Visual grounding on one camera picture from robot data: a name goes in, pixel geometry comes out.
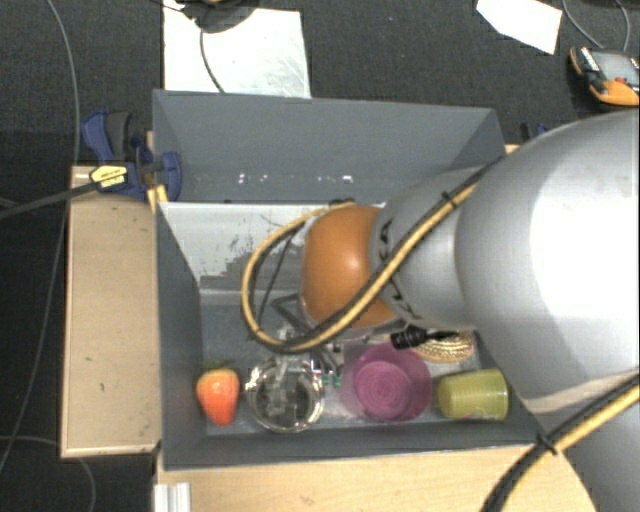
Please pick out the orange toy strawberry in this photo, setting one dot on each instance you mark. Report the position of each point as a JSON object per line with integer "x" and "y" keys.
{"x": 218, "y": 395}

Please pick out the tan woven round coaster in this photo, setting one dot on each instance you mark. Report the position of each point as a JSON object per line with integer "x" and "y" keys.
{"x": 447, "y": 351}

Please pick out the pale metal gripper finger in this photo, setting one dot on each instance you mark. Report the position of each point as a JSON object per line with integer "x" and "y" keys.
{"x": 278, "y": 381}
{"x": 297, "y": 396}

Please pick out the purple plastic cup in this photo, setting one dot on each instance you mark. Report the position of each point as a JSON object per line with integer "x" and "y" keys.
{"x": 385, "y": 387}

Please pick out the clear glass bowl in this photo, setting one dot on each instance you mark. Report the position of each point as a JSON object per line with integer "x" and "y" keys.
{"x": 260, "y": 405}

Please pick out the pale wood board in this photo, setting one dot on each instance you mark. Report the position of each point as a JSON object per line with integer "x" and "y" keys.
{"x": 110, "y": 320}

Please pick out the grey metal bin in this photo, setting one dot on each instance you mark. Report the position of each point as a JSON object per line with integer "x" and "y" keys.
{"x": 230, "y": 150}

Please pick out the yellow-green ribbed cup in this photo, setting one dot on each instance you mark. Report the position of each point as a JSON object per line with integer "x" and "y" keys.
{"x": 472, "y": 395}

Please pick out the black cylinder on white bracket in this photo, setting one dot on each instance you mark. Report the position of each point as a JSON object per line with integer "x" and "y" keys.
{"x": 413, "y": 338}

